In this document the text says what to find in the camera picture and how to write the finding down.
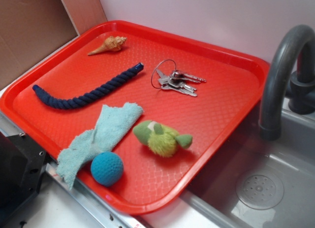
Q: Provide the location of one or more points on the orange conch seashell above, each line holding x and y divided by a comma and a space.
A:
111, 44

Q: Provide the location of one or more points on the brown cardboard panel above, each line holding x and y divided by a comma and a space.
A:
31, 30

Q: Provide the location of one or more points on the red plastic tray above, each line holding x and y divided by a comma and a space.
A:
234, 85

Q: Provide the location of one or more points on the light blue cloth rag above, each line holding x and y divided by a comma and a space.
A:
112, 125

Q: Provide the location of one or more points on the green plush animal toy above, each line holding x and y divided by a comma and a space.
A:
162, 140

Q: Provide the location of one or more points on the grey toy faucet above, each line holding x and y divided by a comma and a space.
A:
291, 75

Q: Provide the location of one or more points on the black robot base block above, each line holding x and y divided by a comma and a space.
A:
22, 163

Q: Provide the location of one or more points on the silver key bunch on ring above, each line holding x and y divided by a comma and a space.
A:
177, 80

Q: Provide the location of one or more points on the grey toy sink basin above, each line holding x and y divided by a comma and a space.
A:
253, 183

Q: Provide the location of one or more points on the blue textured ball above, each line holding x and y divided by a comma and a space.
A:
107, 168

